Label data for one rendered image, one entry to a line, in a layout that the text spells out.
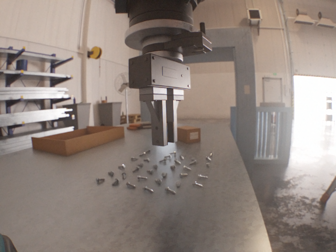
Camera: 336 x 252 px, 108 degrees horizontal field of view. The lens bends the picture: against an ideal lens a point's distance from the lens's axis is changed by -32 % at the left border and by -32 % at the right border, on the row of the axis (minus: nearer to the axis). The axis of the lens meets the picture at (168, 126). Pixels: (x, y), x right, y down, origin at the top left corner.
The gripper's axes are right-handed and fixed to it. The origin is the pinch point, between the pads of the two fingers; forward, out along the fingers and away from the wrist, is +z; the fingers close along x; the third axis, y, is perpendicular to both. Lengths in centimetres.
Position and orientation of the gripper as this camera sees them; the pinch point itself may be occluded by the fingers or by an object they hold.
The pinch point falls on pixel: (164, 132)
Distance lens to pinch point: 33.2
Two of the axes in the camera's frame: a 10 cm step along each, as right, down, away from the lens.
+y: -8.3, -0.4, 5.5
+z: 0.3, 9.9, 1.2
